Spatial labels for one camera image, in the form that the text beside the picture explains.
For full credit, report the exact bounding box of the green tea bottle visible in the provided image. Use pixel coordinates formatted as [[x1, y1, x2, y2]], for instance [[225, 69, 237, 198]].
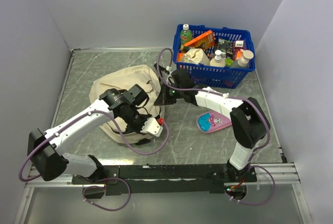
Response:
[[180, 24, 193, 45]]

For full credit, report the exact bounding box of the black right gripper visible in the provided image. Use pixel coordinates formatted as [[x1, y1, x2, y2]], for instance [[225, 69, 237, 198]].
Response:
[[155, 81, 184, 105]]

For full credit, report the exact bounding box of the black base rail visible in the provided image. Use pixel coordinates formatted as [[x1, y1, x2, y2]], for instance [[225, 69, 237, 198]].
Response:
[[72, 164, 257, 196]]

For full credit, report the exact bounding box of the pink blue pencil case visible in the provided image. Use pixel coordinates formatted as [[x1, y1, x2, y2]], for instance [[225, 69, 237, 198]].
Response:
[[196, 111, 232, 134]]

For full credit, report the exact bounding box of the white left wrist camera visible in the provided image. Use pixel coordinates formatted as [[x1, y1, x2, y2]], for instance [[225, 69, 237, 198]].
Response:
[[140, 117, 163, 137]]

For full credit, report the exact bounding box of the aluminium frame rail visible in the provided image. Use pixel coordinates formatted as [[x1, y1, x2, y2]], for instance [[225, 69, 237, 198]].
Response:
[[25, 163, 301, 188]]

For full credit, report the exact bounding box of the beige canvas backpack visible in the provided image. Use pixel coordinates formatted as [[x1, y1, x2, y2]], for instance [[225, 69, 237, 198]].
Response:
[[88, 64, 164, 144]]

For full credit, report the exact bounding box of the blue plastic basket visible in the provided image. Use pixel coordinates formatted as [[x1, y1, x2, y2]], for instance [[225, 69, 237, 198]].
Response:
[[172, 23, 256, 89]]

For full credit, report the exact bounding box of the orange snack box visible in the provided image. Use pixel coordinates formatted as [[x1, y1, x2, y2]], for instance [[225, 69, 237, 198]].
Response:
[[178, 30, 215, 52]]

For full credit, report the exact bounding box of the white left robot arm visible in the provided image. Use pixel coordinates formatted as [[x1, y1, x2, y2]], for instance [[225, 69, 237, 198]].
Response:
[[28, 84, 162, 183]]

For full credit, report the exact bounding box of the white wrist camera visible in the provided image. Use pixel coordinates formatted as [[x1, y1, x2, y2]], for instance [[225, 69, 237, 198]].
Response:
[[166, 65, 174, 85], [140, 117, 163, 137]]

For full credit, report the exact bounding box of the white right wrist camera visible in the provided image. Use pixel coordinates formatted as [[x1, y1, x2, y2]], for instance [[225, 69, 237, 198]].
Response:
[[166, 65, 174, 85]]

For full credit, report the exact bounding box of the grey pump bottle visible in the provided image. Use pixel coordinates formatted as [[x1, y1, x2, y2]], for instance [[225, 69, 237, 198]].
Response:
[[230, 49, 254, 69]]

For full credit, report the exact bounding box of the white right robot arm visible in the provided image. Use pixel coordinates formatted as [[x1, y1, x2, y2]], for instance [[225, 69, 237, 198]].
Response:
[[158, 69, 271, 181]]

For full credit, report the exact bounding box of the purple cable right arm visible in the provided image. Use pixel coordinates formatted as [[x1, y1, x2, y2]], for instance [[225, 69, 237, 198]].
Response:
[[158, 48, 271, 157]]

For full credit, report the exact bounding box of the beige crumpled paper bag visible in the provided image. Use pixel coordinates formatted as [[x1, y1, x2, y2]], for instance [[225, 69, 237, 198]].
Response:
[[180, 48, 210, 65]]

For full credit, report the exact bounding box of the cream pump bottle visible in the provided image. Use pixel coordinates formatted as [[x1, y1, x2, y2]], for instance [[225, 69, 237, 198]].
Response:
[[210, 49, 226, 68]]

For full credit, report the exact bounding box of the dark snack packet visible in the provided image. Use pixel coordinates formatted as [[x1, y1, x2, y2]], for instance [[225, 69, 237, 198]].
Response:
[[217, 38, 234, 60]]

